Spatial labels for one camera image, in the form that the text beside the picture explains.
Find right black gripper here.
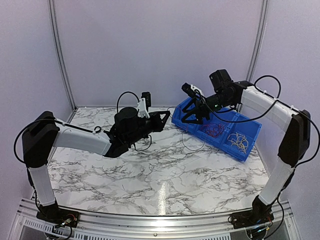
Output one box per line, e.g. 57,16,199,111
181,91,235,125

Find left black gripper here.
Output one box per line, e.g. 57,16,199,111
126,111,171,146

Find grey wire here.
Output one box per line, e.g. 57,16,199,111
166,106,207,151

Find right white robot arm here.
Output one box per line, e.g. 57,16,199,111
181,69,312,224

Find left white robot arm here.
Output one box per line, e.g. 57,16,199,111
13,107,171,223

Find blue three-compartment bin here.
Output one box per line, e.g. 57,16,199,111
171,98,262,162

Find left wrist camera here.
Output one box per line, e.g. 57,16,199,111
137,91,151,119

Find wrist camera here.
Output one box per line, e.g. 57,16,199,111
137,91,151,119
181,83,203,100

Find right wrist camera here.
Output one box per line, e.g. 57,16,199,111
181,83,203,100

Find yellow wires in bin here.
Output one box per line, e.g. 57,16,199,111
227,132,250,154

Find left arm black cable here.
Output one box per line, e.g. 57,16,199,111
13,91,153,163

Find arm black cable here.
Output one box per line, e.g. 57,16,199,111
197,74,320,227
13,91,153,163

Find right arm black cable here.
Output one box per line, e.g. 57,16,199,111
197,74,320,227

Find aluminium front rail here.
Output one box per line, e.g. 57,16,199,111
8,198,301,240

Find left aluminium frame post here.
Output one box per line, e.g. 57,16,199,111
47,0,77,111

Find aluminium frame post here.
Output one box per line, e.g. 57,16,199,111
245,0,269,82
47,0,77,111

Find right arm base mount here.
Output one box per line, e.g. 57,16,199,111
227,209,274,229

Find right aluminium frame post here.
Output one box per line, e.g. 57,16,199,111
245,0,269,82

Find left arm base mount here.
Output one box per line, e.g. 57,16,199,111
36,204,80,228

